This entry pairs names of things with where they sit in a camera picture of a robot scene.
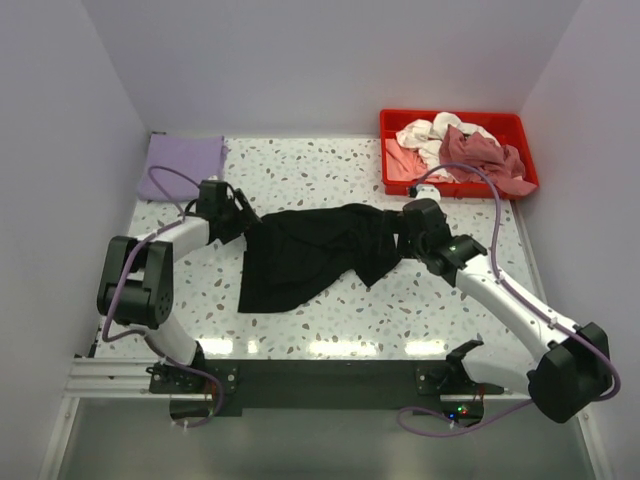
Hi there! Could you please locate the black t shirt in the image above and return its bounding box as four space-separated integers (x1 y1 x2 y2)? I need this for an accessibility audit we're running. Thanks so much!
238 204 401 314

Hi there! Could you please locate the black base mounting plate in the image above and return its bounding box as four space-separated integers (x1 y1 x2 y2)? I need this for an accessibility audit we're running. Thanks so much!
146 360 504 421

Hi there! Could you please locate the folded lavender t shirt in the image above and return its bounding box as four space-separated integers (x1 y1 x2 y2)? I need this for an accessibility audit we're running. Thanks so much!
137 134 228 202

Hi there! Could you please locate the red plastic bin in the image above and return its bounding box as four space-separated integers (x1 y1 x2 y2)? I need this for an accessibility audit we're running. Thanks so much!
379 109 539 200

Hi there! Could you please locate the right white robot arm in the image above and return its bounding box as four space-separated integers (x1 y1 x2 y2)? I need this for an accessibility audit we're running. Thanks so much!
399 199 621 423

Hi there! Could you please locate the aluminium extrusion rail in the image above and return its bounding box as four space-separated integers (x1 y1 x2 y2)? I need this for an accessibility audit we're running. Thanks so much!
63 358 205 401

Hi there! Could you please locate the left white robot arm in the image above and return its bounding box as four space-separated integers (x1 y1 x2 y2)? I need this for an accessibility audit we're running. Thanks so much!
97 180 259 392

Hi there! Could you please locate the salmon pink t shirt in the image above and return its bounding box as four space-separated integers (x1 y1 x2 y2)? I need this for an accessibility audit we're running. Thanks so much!
385 138 428 182

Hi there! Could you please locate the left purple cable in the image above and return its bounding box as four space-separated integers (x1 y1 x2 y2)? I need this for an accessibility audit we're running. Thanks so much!
99 164 229 436

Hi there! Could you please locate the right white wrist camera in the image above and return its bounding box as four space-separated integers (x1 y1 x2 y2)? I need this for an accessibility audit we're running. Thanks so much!
408 184 441 202

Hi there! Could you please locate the dusty rose crumpled t shirt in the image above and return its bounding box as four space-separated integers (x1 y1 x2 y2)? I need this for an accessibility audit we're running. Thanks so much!
439 125 537 197

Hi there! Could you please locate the white crumpled t shirt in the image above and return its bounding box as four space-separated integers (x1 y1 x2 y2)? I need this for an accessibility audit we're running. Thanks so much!
391 112 499 170

